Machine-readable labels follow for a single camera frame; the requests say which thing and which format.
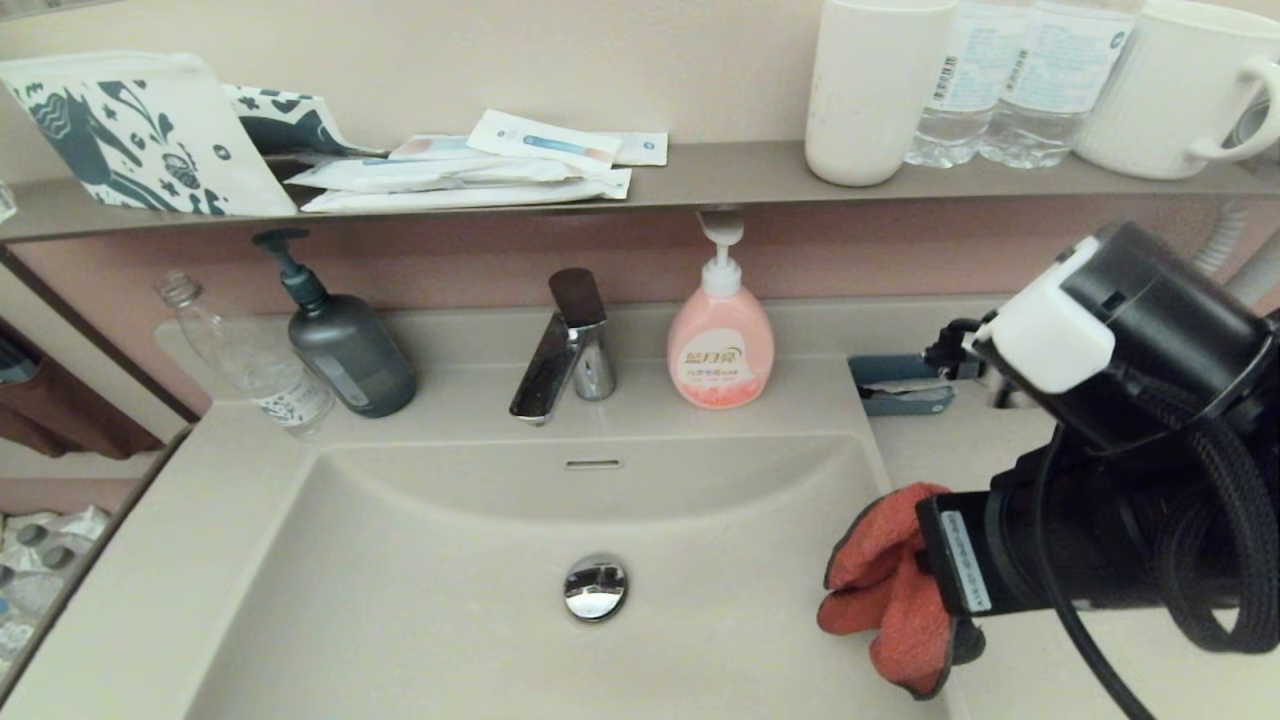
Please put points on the clear water bottle white label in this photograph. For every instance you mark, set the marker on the clear water bottle white label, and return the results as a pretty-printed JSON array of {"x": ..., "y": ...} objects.
[
  {"x": 1064, "y": 70},
  {"x": 974, "y": 70}
]

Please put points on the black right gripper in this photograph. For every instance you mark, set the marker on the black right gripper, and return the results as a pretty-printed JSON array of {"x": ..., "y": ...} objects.
[{"x": 965, "y": 555}]

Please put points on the dark grey pump bottle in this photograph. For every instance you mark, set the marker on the dark grey pump bottle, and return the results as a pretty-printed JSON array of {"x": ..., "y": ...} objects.
[{"x": 350, "y": 355}]

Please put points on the small white sachet with logo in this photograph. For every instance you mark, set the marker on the small white sachet with logo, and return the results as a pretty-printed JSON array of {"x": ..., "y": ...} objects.
[{"x": 645, "y": 148}]

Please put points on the white ribbed mug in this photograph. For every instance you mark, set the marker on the white ribbed mug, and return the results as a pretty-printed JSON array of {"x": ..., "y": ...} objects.
[{"x": 1162, "y": 90}]

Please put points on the large white teal-print pouch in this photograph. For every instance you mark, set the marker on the large white teal-print pouch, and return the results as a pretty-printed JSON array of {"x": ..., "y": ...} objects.
[{"x": 120, "y": 130}]

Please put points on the blue soap tray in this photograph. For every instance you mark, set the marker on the blue soap tray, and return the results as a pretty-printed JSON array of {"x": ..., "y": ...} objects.
[{"x": 885, "y": 372}]

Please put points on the white plain tumbler cup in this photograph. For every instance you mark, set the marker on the white plain tumbler cup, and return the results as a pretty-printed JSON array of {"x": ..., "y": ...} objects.
[{"x": 872, "y": 90}]

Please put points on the grey wall shelf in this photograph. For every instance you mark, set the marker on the grey wall shelf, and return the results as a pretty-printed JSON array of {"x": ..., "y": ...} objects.
[{"x": 720, "y": 178}]

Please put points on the white toothbrush packet blue print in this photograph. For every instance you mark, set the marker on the white toothbrush packet blue print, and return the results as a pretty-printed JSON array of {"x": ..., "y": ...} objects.
[{"x": 545, "y": 143}]

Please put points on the clear empty plastic bottle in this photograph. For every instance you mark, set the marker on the clear empty plastic bottle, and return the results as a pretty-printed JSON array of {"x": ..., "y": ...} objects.
[{"x": 255, "y": 370}]

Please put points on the shrink-wrapped water bottle pack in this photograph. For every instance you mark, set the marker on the shrink-wrapped water bottle pack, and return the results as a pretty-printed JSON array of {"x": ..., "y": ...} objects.
[{"x": 50, "y": 560}]

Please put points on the silver packet in tray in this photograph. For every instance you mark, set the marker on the silver packet in tray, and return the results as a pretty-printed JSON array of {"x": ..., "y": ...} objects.
[{"x": 895, "y": 393}]

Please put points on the pink hand soap pump bottle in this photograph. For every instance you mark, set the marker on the pink hand soap pump bottle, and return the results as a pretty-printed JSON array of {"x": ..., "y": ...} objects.
[{"x": 720, "y": 350}]

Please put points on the beige sink basin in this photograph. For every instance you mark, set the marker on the beige sink basin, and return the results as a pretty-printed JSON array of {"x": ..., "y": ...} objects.
[{"x": 450, "y": 600}]

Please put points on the small white teal-print pouch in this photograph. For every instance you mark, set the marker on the small white teal-print pouch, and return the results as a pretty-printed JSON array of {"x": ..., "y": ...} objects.
[{"x": 288, "y": 123}]

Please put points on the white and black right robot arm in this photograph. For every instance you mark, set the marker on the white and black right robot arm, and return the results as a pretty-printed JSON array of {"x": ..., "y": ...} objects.
[{"x": 1150, "y": 400}]

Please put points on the white packet with pink print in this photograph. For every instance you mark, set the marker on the white packet with pink print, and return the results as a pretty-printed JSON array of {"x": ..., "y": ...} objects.
[{"x": 430, "y": 148}]

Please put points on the long white sealed packet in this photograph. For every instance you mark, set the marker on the long white sealed packet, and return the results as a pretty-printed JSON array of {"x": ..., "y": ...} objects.
[
  {"x": 430, "y": 174},
  {"x": 480, "y": 196}
]

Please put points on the chrome drain stopper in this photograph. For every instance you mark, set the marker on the chrome drain stopper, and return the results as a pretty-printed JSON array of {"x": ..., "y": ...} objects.
[{"x": 595, "y": 588}]

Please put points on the brown hanging towel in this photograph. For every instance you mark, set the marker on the brown hanging towel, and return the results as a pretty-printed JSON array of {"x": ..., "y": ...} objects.
[{"x": 60, "y": 420}]

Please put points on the chrome faucet with brown lever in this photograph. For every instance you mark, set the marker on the chrome faucet with brown lever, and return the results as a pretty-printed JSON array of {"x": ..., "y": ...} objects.
[{"x": 560, "y": 360}]

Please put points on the clear glass cup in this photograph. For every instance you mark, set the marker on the clear glass cup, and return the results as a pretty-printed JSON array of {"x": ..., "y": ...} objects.
[{"x": 6, "y": 203}]

